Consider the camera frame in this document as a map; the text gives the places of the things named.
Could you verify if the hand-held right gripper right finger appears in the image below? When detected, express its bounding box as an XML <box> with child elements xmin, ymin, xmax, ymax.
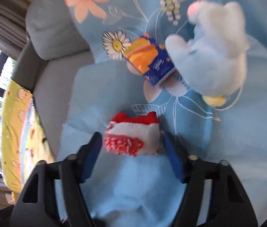
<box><xmin>163</xmin><ymin>132</ymin><xmax>259</xmax><ymax>227</ymax></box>

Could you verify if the white and blue plush toy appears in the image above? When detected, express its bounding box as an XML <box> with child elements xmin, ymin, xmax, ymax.
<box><xmin>165</xmin><ymin>0</ymin><xmax>251</xmax><ymax>107</ymax></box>

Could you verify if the light blue fleece cloth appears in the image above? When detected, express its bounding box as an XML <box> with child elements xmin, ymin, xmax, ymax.
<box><xmin>57</xmin><ymin>64</ymin><xmax>190</xmax><ymax>227</ymax></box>

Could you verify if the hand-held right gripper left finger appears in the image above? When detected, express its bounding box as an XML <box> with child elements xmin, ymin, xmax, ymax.
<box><xmin>9</xmin><ymin>132</ymin><xmax>103</xmax><ymax>227</ymax></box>

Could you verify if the grey sofa cushion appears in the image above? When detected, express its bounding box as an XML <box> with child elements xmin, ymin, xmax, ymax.
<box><xmin>26</xmin><ymin>0</ymin><xmax>94</xmax><ymax>61</ymax></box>

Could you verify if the red and white sock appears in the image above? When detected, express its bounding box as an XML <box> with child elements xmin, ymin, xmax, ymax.
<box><xmin>104</xmin><ymin>112</ymin><xmax>164</xmax><ymax>157</ymax></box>

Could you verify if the grey curtain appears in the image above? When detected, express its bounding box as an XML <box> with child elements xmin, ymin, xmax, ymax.
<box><xmin>0</xmin><ymin>1</ymin><xmax>29</xmax><ymax>55</ymax></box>

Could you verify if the yellow printed blanket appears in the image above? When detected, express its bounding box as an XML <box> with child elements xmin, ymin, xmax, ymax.
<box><xmin>0</xmin><ymin>79</ymin><xmax>56</xmax><ymax>193</ymax></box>

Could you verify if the blue floral bedsheet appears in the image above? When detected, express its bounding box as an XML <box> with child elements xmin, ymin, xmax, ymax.
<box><xmin>61</xmin><ymin>0</ymin><xmax>267</xmax><ymax>218</ymax></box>

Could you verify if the orange and blue tissue packet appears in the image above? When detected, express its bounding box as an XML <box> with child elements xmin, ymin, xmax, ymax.
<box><xmin>123</xmin><ymin>33</ymin><xmax>180</xmax><ymax>88</ymax></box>

